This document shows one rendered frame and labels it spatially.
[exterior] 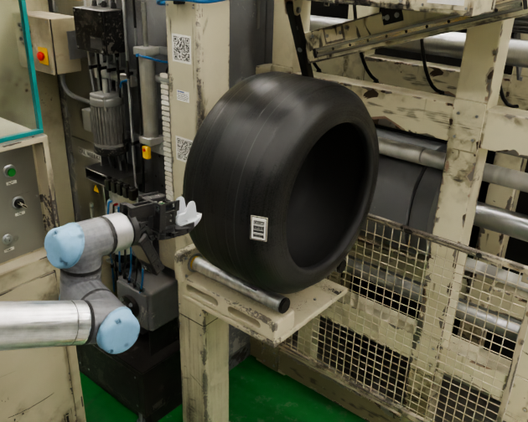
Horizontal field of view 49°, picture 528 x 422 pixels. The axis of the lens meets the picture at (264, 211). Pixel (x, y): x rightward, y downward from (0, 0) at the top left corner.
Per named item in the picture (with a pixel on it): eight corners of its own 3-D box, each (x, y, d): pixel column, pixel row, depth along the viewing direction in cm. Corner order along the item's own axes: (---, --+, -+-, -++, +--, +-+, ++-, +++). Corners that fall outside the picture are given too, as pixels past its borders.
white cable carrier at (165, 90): (167, 220, 187) (159, 72, 167) (178, 215, 191) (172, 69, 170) (176, 224, 185) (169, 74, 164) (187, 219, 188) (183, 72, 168)
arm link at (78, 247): (41, 265, 106) (40, 222, 103) (92, 249, 114) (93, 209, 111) (65, 280, 102) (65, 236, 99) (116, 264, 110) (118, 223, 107)
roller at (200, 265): (194, 271, 175) (186, 265, 171) (201, 259, 176) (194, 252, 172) (284, 316, 155) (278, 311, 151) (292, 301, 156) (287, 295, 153)
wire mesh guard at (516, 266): (271, 343, 234) (277, 184, 205) (274, 342, 235) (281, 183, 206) (490, 462, 183) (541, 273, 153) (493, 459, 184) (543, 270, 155)
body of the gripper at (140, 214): (183, 199, 119) (137, 211, 110) (181, 238, 122) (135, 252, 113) (158, 189, 123) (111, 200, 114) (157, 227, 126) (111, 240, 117)
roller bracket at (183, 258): (174, 280, 173) (173, 251, 169) (260, 235, 201) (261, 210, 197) (182, 284, 171) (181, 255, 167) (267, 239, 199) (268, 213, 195)
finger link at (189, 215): (211, 198, 127) (180, 207, 120) (209, 223, 129) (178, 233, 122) (201, 194, 129) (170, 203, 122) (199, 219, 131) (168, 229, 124)
